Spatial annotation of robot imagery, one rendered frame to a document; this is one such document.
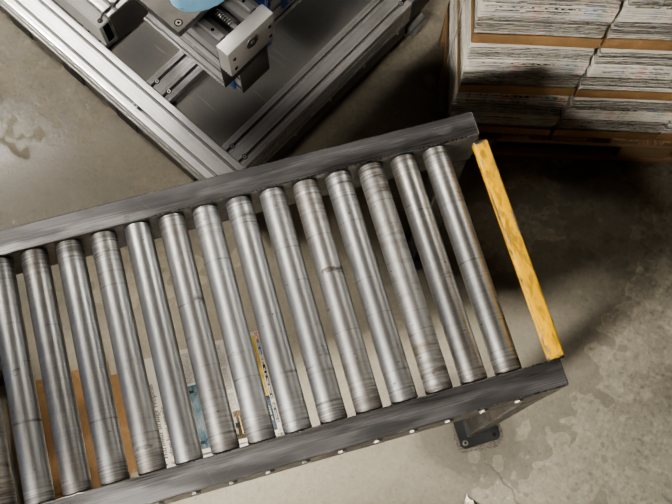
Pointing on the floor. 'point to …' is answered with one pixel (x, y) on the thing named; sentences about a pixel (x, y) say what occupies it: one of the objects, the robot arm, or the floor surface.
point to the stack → (562, 75)
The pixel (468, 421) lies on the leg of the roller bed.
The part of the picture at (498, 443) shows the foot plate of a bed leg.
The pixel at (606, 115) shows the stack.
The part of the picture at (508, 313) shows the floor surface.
